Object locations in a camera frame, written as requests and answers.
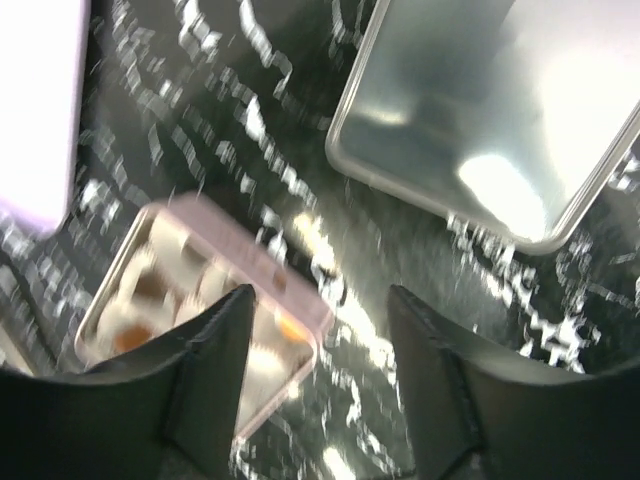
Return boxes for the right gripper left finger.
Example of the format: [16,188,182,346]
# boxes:
[1,285,255,479]

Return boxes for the orange caramel chocolate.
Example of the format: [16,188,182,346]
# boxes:
[276,316,307,342]

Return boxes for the dark chocolate piece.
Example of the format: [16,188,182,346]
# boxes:
[113,324,153,353]

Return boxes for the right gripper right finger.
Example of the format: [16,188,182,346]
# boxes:
[387,285,639,479]

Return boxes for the round dark chocolate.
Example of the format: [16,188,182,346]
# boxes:
[180,244,208,270]

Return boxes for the pink chocolate tin box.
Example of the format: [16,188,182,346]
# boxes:
[74,194,334,441]

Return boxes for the lilac plastic tray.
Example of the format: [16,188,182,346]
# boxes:
[1,0,90,237]

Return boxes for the square dark chocolate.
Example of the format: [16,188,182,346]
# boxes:
[133,272,168,301]

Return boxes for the silver tin lid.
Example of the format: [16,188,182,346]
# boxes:
[325,1,639,255]

